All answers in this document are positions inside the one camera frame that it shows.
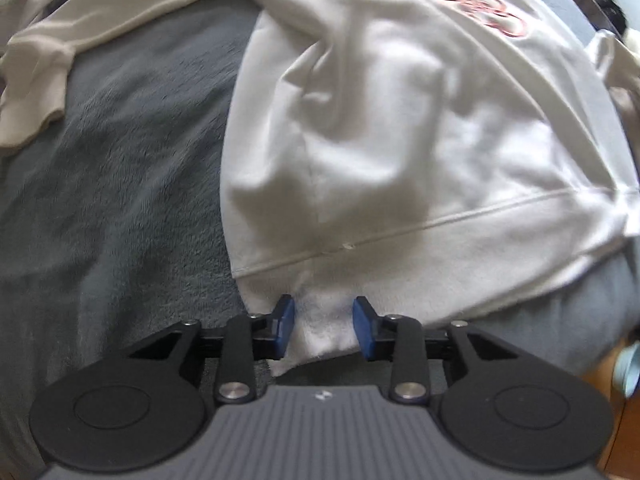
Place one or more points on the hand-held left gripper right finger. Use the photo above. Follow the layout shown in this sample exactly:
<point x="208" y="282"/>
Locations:
<point x="364" y="327"/>

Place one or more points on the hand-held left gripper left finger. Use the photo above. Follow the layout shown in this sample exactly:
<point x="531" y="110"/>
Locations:
<point x="284" y="325"/>

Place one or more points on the white printed sweatshirt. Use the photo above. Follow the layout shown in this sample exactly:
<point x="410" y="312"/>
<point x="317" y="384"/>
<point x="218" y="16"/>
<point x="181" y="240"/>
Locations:
<point x="400" y="135"/>

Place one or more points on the grey fleece bed blanket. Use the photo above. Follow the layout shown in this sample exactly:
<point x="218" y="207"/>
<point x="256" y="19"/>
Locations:
<point x="125" y="185"/>

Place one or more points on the light blue object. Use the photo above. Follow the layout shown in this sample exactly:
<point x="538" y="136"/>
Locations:
<point x="629" y="370"/>

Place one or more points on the cream long-sleeved garment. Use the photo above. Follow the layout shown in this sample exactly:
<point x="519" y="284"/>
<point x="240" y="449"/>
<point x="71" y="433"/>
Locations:
<point x="35" y="85"/>

